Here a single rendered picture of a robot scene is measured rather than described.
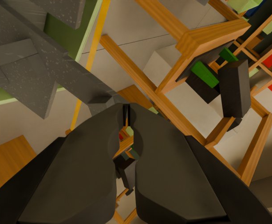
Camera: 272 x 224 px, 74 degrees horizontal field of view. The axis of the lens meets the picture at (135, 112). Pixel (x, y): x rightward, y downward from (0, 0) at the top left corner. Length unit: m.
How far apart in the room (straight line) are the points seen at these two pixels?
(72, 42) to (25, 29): 0.15
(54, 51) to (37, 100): 0.11
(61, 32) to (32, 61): 0.18
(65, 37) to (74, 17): 0.19
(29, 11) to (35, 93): 0.19
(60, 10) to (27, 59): 0.08
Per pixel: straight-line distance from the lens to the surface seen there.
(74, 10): 0.25
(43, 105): 0.34
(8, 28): 0.32
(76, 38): 0.42
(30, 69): 0.29
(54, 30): 0.48
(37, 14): 0.47
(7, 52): 0.27
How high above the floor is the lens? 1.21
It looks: 12 degrees down
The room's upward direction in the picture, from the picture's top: 139 degrees clockwise
